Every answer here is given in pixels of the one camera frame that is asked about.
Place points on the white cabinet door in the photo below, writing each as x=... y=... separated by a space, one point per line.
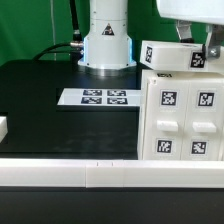
x=204 y=120
x=164 y=119

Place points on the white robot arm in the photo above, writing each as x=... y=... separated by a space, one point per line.
x=199 y=24

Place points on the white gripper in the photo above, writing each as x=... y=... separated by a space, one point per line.
x=202 y=11

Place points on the white base tag plate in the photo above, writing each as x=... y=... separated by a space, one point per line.
x=99 y=97

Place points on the white front fence rail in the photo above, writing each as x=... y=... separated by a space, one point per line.
x=111 y=173

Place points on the white cabinet body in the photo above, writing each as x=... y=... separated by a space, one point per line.
x=170 y=76

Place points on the white left fence rail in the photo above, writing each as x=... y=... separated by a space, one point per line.
x=3 y=127

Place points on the white fence rail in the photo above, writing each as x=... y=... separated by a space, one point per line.
x=3 y=127
x=111 y=173

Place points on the white cabinet top block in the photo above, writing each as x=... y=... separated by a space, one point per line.
x=171 y=56

